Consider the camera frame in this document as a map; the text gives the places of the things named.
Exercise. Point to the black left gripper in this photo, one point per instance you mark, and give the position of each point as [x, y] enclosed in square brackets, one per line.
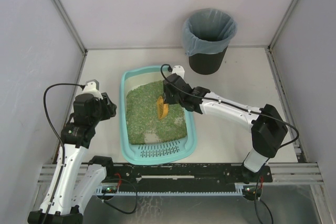
[109, 106]

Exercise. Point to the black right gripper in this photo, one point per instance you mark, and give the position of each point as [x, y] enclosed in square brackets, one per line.
[169, 97]

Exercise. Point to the yellow slotted litter scoop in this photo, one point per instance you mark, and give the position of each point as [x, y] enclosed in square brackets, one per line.
[162, 108]

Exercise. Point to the teal plastic litter box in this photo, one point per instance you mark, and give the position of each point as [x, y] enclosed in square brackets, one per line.
[153, 153]

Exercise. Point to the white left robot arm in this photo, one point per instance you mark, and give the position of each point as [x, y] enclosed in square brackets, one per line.
[66, 200]

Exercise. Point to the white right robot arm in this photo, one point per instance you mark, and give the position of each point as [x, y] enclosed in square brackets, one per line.
[266, 126]

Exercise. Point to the green cat litter pellets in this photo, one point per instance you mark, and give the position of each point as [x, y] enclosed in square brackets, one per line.
[143, 125]

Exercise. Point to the black trash bin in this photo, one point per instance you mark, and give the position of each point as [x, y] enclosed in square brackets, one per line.
[206, 64]

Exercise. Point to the blue trash bag liner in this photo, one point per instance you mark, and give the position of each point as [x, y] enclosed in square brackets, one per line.
[208, 31]

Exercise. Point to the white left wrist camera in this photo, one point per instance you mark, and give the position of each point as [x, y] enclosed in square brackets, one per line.
[92, 87]

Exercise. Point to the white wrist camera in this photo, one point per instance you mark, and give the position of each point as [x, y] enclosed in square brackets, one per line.
[92, 87]
[179, 70]

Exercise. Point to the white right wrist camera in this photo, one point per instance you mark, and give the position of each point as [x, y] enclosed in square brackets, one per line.
[179, 70]

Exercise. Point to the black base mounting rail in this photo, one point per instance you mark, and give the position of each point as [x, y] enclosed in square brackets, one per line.
[224, 172]

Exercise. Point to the white slotted cable duct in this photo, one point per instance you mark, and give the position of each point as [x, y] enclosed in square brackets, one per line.
[175, 188]

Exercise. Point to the aluminium frame extrusion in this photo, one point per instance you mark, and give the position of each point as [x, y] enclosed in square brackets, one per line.
[296, 174]

